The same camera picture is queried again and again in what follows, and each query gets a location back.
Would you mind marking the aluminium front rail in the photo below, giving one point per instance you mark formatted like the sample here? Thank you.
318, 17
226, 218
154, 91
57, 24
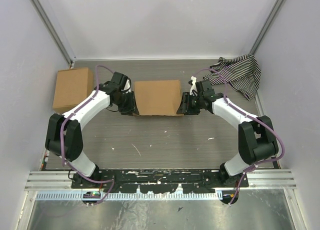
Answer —
258, 179

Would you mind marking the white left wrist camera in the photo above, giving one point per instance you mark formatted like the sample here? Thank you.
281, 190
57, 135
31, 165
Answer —
128, 85

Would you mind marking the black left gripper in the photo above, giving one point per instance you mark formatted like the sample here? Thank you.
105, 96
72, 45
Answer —
124, 92

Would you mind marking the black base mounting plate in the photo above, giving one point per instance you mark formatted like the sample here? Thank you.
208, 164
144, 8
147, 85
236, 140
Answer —
158, 181

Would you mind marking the left aluminium corner post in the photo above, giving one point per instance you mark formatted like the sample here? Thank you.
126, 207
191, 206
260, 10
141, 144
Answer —
52, 31

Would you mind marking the aluminium corner post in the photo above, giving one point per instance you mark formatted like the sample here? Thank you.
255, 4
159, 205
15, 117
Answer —
278, 4
52, 31

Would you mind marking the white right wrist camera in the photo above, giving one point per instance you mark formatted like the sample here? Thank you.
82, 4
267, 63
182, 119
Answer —
193, 89

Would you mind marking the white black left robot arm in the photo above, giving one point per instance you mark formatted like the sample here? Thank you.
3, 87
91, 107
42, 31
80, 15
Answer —
64, 136

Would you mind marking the closed brown cardboard box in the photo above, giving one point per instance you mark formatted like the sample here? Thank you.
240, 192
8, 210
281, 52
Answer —
72, 87

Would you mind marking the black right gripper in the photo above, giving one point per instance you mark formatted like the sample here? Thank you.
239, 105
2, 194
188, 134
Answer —
185, 108

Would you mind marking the right aluminium corner post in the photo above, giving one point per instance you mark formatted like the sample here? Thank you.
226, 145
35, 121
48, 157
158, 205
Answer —
278, 4

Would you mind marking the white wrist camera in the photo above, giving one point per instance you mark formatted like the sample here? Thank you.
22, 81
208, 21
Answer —
193, 89
128, 85

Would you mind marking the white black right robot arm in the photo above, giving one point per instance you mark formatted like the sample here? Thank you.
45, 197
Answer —
256, 137

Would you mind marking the black white striped cloth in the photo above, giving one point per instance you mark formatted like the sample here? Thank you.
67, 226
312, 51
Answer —
241, 73

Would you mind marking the white slotted cable duct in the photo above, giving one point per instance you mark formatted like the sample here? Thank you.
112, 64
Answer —
95, 196

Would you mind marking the brown cardboard box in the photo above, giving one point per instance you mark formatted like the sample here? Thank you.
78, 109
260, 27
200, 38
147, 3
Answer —
158, 98
72, 87

